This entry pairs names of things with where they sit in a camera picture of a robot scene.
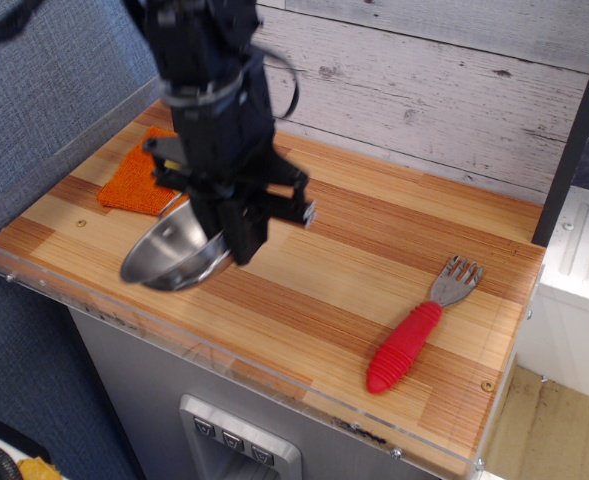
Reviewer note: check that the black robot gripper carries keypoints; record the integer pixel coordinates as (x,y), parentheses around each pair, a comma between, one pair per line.
(230,169)

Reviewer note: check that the silver metal bowl with handles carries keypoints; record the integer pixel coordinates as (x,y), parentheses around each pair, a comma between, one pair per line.
(176,253)

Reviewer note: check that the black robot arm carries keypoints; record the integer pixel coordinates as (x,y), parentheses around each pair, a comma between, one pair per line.
(202,48)

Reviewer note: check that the yellow toy banana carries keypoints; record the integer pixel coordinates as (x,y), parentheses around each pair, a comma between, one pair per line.
(172,165)

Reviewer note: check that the orange knitted cloth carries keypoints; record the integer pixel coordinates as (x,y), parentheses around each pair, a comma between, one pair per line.
(133,186)

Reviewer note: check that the silver toy fridge cabinet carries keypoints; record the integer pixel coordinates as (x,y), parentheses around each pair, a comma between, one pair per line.
(145,383)

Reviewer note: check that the silver dispenser button panel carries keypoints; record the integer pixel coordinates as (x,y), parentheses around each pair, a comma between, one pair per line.
(225,446)

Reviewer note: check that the clear acrylic table guard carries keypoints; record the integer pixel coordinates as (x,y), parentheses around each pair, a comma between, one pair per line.
(301,321)

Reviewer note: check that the white ridged side unit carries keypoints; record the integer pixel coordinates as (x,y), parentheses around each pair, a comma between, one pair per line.
(553,340)

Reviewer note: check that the red handled metal spatula fork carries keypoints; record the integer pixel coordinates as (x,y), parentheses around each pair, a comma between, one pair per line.
(396,354)

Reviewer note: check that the dark right vertical post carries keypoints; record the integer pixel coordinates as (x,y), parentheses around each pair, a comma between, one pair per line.
(565,173)

